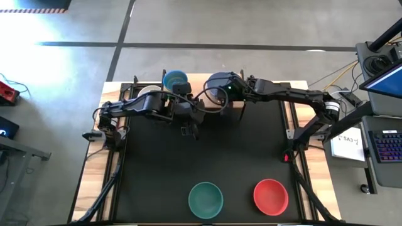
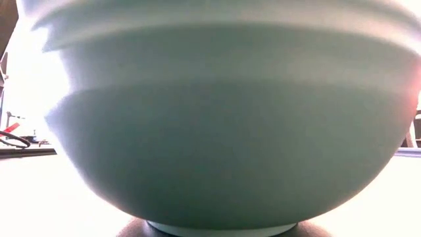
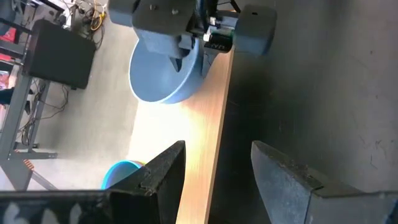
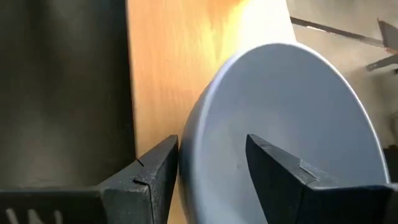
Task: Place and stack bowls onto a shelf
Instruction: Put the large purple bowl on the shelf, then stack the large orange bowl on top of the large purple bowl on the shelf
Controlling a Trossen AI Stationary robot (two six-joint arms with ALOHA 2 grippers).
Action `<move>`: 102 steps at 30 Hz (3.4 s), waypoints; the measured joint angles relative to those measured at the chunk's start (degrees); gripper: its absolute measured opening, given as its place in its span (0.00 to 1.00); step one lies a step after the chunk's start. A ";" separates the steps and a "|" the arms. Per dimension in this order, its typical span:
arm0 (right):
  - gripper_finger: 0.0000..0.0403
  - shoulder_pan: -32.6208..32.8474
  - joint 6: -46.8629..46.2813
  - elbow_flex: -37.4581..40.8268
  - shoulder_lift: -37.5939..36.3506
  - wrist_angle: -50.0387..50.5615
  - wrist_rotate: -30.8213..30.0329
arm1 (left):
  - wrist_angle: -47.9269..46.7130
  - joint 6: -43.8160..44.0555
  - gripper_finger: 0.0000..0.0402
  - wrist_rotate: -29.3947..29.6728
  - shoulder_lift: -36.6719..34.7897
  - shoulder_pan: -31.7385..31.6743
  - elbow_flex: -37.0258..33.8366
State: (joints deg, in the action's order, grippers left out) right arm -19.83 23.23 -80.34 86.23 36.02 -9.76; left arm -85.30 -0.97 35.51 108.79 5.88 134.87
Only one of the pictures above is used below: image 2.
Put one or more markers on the large pale green bowl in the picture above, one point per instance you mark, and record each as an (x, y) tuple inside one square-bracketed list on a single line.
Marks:
[(230, 131)]

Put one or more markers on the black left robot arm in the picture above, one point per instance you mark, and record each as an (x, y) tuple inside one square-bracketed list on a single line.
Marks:
[(6, 19)]

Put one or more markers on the red object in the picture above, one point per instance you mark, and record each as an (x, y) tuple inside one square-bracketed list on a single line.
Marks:
[(11, 127)]

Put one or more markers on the black monitor stand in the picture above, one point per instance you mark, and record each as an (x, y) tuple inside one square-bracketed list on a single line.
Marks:
[(8, 120)]

